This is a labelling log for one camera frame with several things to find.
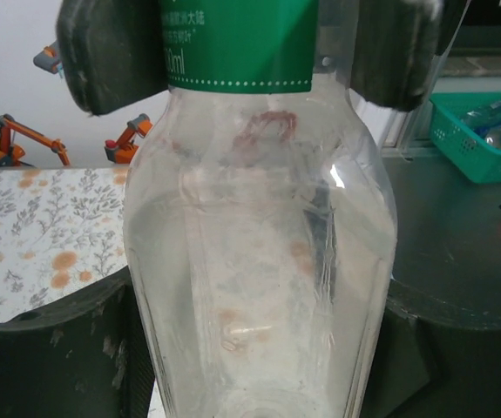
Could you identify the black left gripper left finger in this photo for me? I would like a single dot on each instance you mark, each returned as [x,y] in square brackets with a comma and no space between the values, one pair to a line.
[36,370]

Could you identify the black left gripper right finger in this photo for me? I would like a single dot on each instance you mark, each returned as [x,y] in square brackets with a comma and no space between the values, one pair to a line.
[463,370]

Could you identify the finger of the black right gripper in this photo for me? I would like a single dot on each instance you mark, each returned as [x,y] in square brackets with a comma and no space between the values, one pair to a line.
[394,52]
[110,56]

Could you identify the clear bottle green label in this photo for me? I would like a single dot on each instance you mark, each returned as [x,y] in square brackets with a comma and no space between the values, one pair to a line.
[254,217]

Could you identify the green plastic basket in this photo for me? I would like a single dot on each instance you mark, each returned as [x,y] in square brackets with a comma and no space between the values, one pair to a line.
[455,143]

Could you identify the floral tablecloth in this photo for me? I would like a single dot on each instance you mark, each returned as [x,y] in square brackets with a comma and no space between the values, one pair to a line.
[36,226]

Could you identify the aluminium frame post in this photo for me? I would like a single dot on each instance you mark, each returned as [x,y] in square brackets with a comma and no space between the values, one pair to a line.
[389,126]

